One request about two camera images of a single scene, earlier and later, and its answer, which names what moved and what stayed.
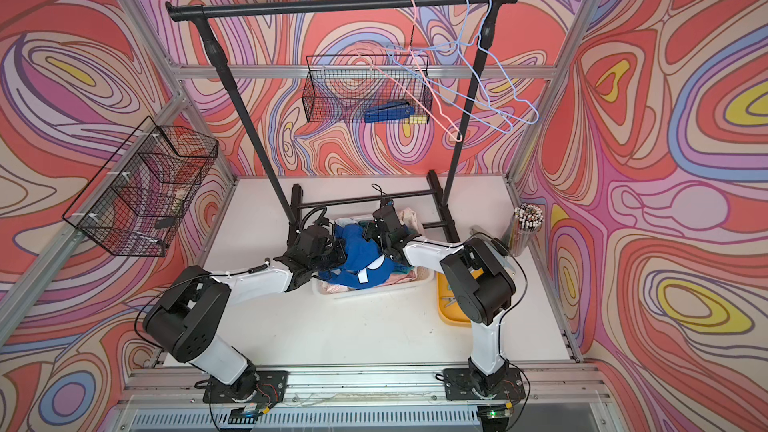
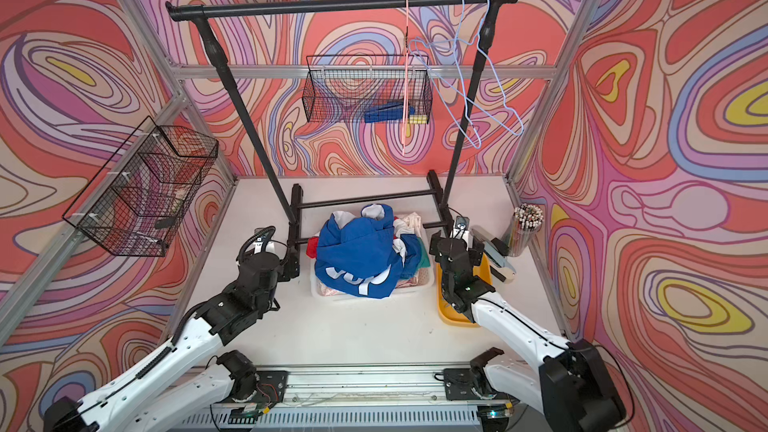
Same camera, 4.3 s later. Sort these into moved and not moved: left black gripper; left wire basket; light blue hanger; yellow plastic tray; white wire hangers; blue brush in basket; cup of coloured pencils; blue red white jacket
Moved: light blue hanger; blue red white jacket; left black gripper; white wire hangers
Not moved: yellow plastic tray; left wire basket; cup of coloured pencils; blue brush in basket
